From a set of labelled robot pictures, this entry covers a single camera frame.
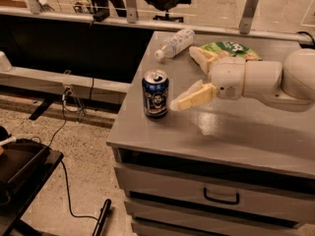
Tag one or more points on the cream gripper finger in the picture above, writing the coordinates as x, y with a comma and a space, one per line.
205, 58
198, 94

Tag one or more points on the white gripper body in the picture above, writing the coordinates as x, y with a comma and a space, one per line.
226, 77

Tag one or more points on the blue pepsi can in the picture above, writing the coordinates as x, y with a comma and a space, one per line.
155, 93

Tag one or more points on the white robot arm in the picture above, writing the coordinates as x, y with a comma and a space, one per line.
288, 86

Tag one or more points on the green chip bag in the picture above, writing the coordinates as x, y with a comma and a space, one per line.
232, 49

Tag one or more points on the clear plastic water bottle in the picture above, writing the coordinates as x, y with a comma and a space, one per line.
174, 44

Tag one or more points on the grey drawer cabinet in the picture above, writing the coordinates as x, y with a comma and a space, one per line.
243, 146

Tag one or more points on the black power adapter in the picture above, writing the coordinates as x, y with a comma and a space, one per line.
101, 15

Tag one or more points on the black bar on floor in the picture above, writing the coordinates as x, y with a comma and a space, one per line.
104, 211

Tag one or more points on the black tray table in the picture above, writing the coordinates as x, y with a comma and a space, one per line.
25, 166

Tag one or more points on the white rounded object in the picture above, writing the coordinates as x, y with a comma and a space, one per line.
5, 64

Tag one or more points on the black drawer handle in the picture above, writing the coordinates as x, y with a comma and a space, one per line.
229, 200

